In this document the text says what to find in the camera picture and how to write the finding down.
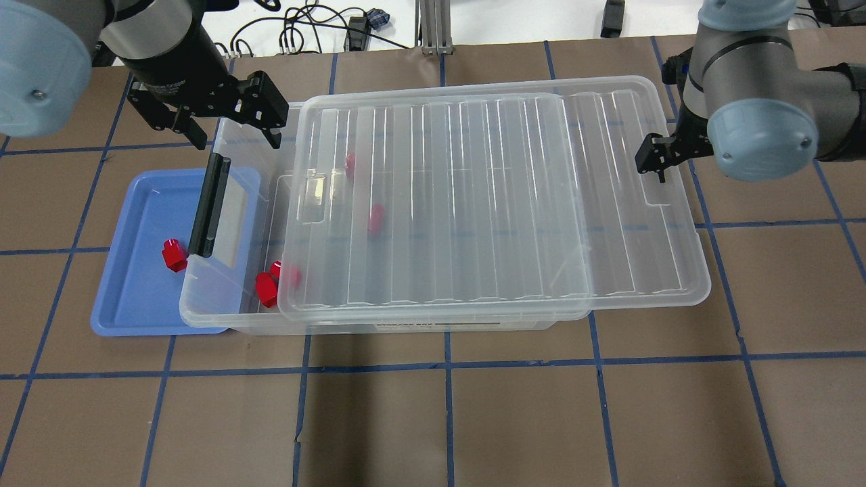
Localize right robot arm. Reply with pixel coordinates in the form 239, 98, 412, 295
635, 1, 864, 182

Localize aluminium frame post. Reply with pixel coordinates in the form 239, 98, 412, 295
415, 1, 453, 56

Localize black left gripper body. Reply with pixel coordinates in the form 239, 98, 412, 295
108, 20, 234, 113

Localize red block middle box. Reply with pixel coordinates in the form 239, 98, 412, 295
367, 204, 386, 237

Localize clear plastic storage box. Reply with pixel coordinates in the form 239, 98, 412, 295
216, 87, 594, 335

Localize clear plastic box lid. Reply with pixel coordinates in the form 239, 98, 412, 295
277, 75, 711, 326

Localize red block box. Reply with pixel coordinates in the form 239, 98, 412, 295
344, 152, 357, 181
254, 261, 302, 309
367, 204, 386, 237

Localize black cables on desk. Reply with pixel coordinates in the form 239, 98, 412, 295
213, 0, 410, 56

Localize red block front box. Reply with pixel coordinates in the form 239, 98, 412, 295
254, 261, 302, 309

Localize black box latch handle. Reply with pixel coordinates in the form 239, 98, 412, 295
188, 152, 231, 258

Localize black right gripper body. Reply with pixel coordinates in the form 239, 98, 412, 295
668, 112, 711, 163

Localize red block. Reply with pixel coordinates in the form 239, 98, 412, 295
161, 239, 188, 273

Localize red block rear box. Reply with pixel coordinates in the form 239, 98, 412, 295
344, 152, 357, 181

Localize blue plastic tray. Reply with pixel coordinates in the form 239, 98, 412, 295
90, 168, 263, 337

